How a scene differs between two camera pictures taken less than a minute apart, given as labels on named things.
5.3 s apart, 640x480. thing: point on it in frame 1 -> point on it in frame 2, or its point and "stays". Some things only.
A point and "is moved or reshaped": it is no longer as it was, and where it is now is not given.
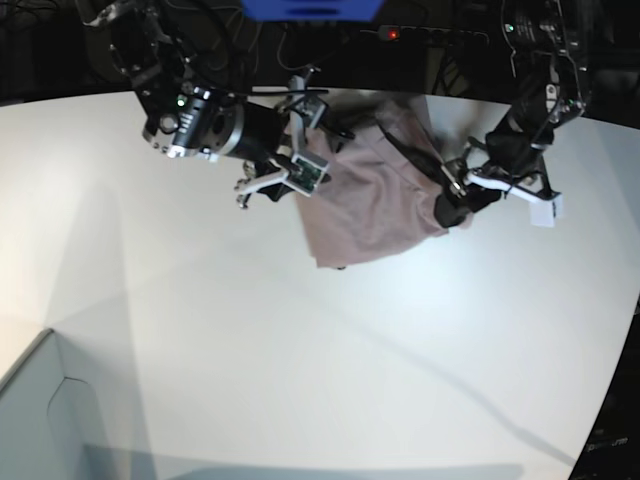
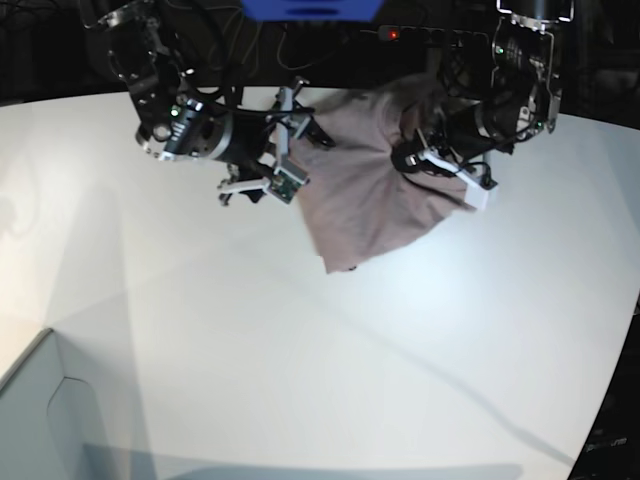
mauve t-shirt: (383, 180) is moved or reshaped
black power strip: (431, 37) stays
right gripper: (510, 160) -> (409, 156)
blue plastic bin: (312, 10) stays
